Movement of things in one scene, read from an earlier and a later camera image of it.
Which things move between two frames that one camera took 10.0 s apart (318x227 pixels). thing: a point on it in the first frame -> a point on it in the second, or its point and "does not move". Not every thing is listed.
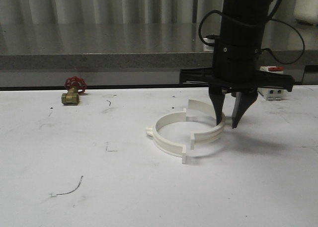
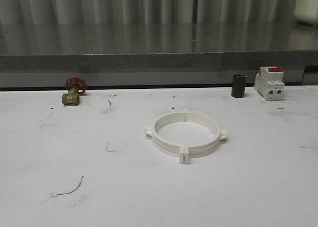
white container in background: x=305 y=7 does not move
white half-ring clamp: x=198 y=110 -> x=210 y=146
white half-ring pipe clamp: x=164 y=119 does not move
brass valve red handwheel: x=75 y=85 does not move
